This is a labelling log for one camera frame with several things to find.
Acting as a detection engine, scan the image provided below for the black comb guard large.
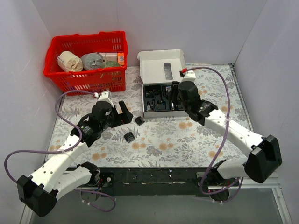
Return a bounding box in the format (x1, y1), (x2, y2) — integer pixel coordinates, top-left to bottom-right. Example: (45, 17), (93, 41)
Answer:
(123, 132), (135, 143)

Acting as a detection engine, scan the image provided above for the white hair clipper box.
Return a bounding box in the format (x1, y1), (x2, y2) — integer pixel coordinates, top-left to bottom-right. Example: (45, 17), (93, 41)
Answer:
(137, 49), (187, 118)

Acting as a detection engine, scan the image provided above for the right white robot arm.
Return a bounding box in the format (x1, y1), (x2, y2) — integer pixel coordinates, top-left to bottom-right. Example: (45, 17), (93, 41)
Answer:
(170, 81), (282, 186)

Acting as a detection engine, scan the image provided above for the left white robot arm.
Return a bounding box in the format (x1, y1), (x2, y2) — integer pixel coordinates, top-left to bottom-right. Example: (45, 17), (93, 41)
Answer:
(16, 100), (133, 217)

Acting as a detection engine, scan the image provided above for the red plastic shopping basket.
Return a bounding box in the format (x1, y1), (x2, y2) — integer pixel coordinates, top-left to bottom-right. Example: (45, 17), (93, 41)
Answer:
(43, 31), (128, 96)

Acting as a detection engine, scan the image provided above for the floral table mat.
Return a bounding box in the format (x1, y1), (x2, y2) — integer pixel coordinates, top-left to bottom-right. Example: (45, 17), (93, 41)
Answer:
(45, 64), (261, 168)

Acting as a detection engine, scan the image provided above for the green broccoli-like item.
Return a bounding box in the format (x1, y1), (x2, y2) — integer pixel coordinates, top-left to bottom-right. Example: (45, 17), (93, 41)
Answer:
(103, 61), (121, 69)

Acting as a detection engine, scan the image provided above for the grey wrapped roll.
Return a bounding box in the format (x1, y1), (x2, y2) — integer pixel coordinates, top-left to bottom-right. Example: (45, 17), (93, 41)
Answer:
(80, 53), (104, 70)

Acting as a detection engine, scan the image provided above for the orange small box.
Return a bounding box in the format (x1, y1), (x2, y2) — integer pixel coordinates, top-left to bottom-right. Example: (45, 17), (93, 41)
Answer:
(117, 52), (125, 66)

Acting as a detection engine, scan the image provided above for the white flat box in basket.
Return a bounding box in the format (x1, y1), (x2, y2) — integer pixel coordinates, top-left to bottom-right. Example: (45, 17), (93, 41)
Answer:
(99, 52), (118, 62)

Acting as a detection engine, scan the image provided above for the beige paper-wrapped roll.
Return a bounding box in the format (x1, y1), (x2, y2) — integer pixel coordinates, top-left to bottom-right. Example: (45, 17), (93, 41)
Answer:
(57, 51), (83, 72)

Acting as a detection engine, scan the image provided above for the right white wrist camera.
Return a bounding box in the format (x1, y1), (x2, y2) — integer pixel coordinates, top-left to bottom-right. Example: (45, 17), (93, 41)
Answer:
(180, 69), (196, 82)

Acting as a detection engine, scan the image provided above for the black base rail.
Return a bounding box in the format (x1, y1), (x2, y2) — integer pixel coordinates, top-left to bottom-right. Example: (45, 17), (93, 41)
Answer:
(81, 167), (208, 197)

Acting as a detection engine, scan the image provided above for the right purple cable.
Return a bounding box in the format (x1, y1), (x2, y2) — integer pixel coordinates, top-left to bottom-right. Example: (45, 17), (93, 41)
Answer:
(179, 66), (244, 204)

